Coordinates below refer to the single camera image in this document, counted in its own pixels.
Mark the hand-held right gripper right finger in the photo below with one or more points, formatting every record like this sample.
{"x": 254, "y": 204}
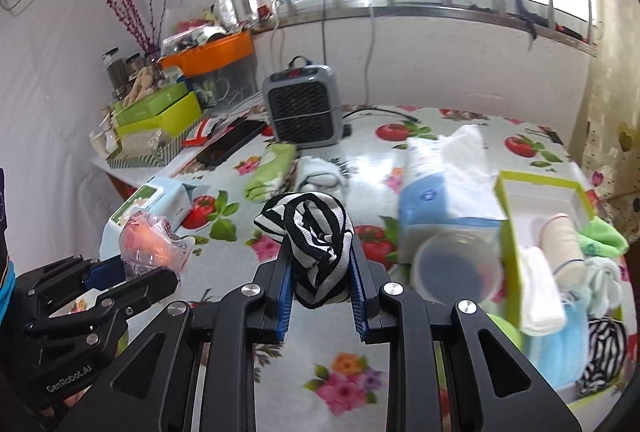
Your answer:
{"x": 357, "y": 307}

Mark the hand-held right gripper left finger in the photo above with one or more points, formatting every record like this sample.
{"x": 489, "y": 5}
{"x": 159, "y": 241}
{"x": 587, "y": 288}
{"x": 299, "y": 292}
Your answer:
{"x": 284, "y": 302}

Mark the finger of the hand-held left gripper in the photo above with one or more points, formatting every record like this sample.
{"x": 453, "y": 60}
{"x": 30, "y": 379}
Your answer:
{"x": 107, "y": 274}
{"x": 145, "y": 287}

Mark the clear plastic bag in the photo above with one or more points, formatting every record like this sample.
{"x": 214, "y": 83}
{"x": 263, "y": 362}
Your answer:
{"x": 227, "y": 7}
{"x": 150, "y": 237}

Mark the black white striped sock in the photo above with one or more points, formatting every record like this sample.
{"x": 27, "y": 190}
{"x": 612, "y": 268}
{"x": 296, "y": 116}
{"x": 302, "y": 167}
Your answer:
{"x": 605, "y": 352}
{"x": 310, "y": 232}

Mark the blue face mask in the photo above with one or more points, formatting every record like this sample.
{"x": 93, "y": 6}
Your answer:
{"x": 555, "y": 357}

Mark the white box with lime rim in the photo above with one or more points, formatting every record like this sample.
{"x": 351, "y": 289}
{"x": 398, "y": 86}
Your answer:
{"x": 540, "y": 199}

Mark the beige sock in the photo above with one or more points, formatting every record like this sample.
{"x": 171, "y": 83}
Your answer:
{"x": 562, "y": 242}

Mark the pale blue white sock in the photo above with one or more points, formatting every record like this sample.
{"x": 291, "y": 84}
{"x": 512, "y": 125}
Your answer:
{"x": 602, "y": 282}

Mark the bright green sock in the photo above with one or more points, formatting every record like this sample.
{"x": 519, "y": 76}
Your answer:
{"x": 602, "y": 237}

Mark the white green carton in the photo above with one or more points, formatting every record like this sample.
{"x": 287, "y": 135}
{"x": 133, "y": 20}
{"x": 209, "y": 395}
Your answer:
{"x": 160, "y": 197}

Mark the clear round plastic container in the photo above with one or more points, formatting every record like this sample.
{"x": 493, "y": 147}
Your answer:
{"x": 450, "y": 267}

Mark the person's dark clothing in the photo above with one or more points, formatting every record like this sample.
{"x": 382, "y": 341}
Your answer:
{"x": 4, "y": 262}

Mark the blue tissue box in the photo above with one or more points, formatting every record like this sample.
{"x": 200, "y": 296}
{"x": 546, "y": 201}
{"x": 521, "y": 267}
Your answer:
{"x": 430, "y": 202}

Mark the striped patterned box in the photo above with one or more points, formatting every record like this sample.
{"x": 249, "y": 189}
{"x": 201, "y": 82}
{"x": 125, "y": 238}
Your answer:
{"x": 150, "y": 152}

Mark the pale green folded cloth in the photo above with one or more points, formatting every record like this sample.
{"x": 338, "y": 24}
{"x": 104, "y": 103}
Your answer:
{"x": 270, "y": 172}

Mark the white rolled sock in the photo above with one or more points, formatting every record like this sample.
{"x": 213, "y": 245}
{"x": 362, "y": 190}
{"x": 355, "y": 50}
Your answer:
{"x": 320, "y": 174}

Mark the red white packet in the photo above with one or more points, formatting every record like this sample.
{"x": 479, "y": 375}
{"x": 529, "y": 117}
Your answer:
{"x": 200, "y": 132}

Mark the black phone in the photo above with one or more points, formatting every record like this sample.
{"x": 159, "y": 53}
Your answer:
{"x": 230, "y": 142}

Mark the lime green box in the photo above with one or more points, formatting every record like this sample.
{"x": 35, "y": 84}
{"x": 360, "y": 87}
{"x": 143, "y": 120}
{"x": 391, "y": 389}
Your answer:
{"x": 175, "y": 120}

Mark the pale green box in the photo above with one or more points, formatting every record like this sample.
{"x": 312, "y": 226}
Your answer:
{"x": 150, "y": 105}

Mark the beige knobbly toy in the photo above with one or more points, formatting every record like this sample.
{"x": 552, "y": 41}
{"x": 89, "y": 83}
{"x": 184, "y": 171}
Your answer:
{"x": 140, "y": 87}

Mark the grey space heater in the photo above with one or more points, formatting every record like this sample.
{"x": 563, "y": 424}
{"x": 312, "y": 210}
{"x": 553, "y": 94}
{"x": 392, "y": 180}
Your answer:
{"x": 305, "y": 107}

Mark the dark glass jar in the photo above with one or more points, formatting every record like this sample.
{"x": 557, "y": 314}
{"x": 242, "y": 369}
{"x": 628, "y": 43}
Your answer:
{"x": 114, "y": 72}

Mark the small glass jar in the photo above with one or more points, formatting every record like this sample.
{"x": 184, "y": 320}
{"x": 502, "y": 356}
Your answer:
{"x": 134, "y": 67}

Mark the orange topped clear container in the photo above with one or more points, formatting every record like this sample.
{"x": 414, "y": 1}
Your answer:
{"x": 215, "y": 55}

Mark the black binder clip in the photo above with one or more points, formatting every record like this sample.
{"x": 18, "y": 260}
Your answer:
{"x": 550, "y": 135}

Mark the cream heart print curtain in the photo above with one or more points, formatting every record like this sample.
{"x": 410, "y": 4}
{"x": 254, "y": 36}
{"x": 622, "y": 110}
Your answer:
{"x": 610, "y": 112}

